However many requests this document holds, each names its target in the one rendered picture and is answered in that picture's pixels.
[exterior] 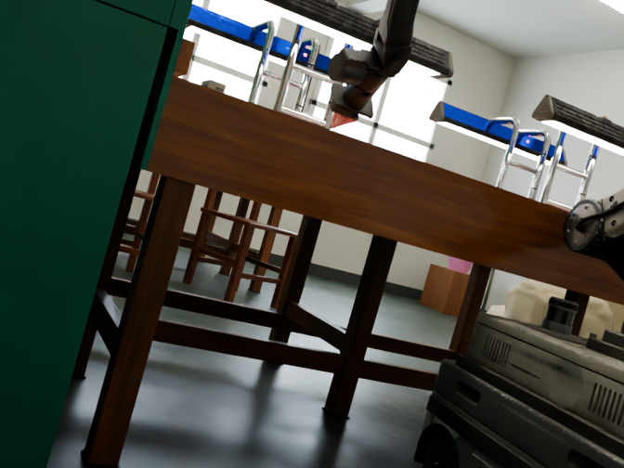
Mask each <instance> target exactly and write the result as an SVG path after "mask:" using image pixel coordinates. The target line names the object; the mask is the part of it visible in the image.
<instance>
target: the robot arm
mask: <svg viewBox="0 0 624 468"><path fill-rule="evenodd" d="M419 3H420V0H387V2H386V6H385V10H384V13H383V16H382V17H381V20H380V24H379V27H378V28H377V29H376V33H375V37H374V41H373V45H372V47H371V48H370V50H367V49H363V48H361V49H360V50H356V49H351V48H342V49H341V50H340V51H339V53H337V54H335V55H333V56H332V58H331V60H330V63H329V68H328V74H329V78H330V79H331V80H332V81H336V82H340V83H345V84H349V86H344V85H341V84H337V83H333V84H332V86H331V92H332V94H333V99H332V101H331V111H333V112H334V114H333V117H332V120H331V129H334V128H336V127H339V126H341V125H345V124H351V123H355V122H356V121H357V120H358V118H359V117H358V115H359V114H360V115H363V116H366V117H368V118H369V120H371V118H372V117H373V116H374V113H373V105H372V97H373V96H374V95H375V93H376V92H377V91H378V90H379V89H380V87H381V86H382V85H383V84H384V82H385V81H386V80H387V79H388V78H389V77H391V78H395V77H396V75H397V74H399V73H400V72H401V71H402V69H403V68H404V67H405V66H406V64H407V63H408V61H409V59H410V53H411V49H412V45H411V39H412V36H413V31H414V21H415V17H416V13H417V9H418V5H419Z"/></svg>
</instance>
